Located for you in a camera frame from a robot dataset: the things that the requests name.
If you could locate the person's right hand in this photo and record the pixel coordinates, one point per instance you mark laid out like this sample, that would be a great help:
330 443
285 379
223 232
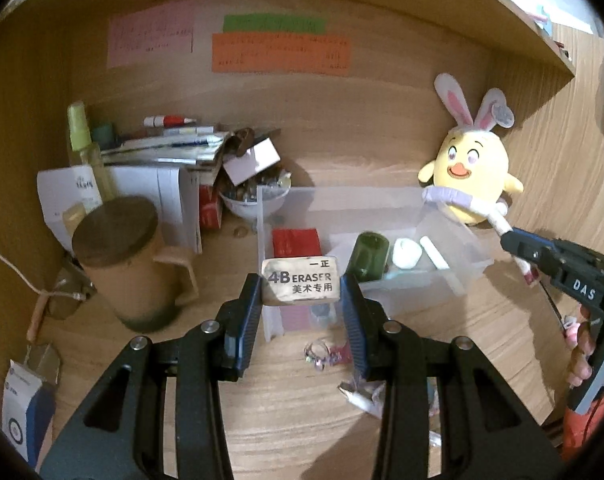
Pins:
579 365

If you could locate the white eraser with black print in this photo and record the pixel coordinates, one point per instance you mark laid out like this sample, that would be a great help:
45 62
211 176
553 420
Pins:
297 280

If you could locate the small red box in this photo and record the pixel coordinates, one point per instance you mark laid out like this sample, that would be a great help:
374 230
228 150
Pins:
210 207

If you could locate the wooden stick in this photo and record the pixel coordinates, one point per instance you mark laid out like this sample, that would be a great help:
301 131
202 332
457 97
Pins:
37 317

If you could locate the blue and white box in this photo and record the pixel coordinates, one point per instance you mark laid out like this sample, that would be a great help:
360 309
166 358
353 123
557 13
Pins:
22 410

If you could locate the small open white box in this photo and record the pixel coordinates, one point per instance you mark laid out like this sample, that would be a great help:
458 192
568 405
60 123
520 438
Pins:
252 160

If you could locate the red and white correction pen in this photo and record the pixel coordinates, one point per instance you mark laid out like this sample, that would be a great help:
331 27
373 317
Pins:
169 121

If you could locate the clear plastic storage box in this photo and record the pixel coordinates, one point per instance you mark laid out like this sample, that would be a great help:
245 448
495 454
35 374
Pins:
342 210

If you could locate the person's right forearm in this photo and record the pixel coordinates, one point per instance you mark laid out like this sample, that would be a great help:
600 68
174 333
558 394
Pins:
587 435

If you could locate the pink lip gloss tube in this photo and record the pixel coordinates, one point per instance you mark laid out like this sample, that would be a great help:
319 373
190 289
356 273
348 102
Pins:
529 270

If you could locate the dark green jar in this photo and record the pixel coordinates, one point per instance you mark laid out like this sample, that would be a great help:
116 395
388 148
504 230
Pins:
104 135

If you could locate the white oval eraser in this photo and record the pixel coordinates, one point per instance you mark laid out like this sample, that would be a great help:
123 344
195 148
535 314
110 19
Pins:
407 255

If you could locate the pink paper note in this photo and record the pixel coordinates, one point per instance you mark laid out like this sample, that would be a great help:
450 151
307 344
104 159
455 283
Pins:
149 35

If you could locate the yellow chick plush toy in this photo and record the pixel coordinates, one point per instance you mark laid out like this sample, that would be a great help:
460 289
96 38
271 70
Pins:
472 160

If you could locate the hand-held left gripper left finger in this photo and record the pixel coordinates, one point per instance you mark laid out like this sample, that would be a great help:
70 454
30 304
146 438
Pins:
249 310

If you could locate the dark green glass bottle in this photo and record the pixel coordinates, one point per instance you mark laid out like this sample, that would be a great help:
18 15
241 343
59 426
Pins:
369 257

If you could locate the white paper package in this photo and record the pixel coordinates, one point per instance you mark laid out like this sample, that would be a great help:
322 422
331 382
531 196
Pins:
147 195

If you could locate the red packet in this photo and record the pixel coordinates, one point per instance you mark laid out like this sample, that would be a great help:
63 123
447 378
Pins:
297 242

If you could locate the green paper note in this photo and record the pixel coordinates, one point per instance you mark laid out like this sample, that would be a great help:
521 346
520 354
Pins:
274 23

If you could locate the light green tube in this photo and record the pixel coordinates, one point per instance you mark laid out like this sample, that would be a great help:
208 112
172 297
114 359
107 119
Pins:
434 254

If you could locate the pink plush charm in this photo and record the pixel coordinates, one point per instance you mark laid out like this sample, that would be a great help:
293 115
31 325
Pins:
573 331

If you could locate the white bowl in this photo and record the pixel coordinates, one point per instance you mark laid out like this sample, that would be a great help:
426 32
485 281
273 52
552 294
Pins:
247 207

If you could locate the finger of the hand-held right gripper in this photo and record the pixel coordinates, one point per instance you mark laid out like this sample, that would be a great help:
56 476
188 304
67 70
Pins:
532 245

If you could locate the brown mug with lid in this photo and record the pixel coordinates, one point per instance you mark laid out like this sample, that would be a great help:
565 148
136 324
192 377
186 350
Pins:
127 280

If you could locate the blue tape roll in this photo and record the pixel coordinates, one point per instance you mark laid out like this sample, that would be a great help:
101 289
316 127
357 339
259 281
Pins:
322 317

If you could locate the orange paper note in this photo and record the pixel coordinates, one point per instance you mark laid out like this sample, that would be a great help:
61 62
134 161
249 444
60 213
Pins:
282 55

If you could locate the green spray bottle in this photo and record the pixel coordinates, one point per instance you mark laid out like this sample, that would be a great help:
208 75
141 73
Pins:
82 145

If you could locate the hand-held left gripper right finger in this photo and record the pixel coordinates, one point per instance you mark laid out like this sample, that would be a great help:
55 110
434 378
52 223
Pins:
354 325

